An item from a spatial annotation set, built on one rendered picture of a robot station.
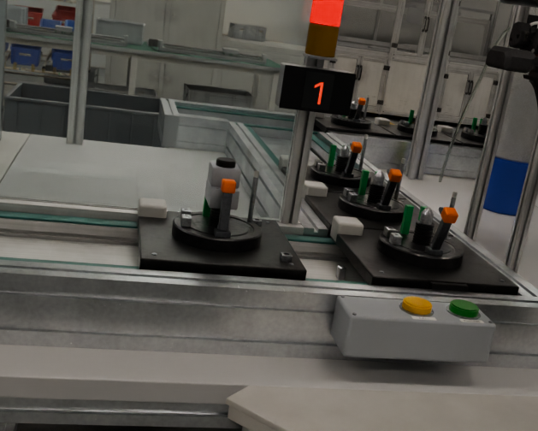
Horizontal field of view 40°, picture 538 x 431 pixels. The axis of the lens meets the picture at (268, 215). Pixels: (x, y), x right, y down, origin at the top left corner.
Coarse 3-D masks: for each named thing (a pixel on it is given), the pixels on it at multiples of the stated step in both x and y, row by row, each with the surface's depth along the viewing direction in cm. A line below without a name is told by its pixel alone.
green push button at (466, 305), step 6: (456, 300) 103; (462, 300) 104; (450, 306) 102; (456, 306) 101; (462, 306) 102; (468, 306) 102; (474, 306) 102; (456, 312) 101; (462, 312) 101; (468, 312) 101; (474, 312) 101
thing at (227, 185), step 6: (222, 180) 108; (228, 180) 108; (234, 180) 108; (222, 186) 107; (228, 186) 107; (234, 186) 107; (222, 192) 108; (228, 192) 108; (234, 192) 108; (222, 198) 108; (228, 198) 108; (222, 204) 108; (228, 204) 108; (222, 210) 109; (228, 210) 109; (222, 216) 109; (228, 216) 109; (222, 222) 109; (228, 222) 109; (222, 228) 109
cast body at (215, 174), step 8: (216, 160) 112; (224, 160) 112; (232, 160) 112; (216, 168) 111; (224, 168) 111; (232, 168) 111; (208, 176) 114; (216, 176) 111; (224, 176) 111; (232, 176) 111; (208, 184) 114; (216, 184) 111; (208, 192) 113; (216, 192) 110; (208, 200) 112; (216, 200) 111; (232, 200) 111; (216, 208) 111; (232, 208) 112
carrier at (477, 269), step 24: (456, 192) 123; (336, 216) 130; (408, 216) 124; (432, 216) 120; (336, 240) 127; (360, 240) 125; (384, 240) 120; (408, 240) 122; (456, 240) 134; (360, 264) 114; (384, 264) 115; (408, 264) 116; (432, 264) 116; (456, 264) 118; (480, 264) 122; (480, 288) 113; (504, 288) 113
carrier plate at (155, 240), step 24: (144, 216) 120; (168, 216) 122; (144, 240) 109; (168, 240) 111; (264, 240) 117; (144, 264) 102; (168, 264) 103; (192, 264) 104; (216, 264) 104; (240, 264) 105; (264, 264) 107; (288, 264) 108
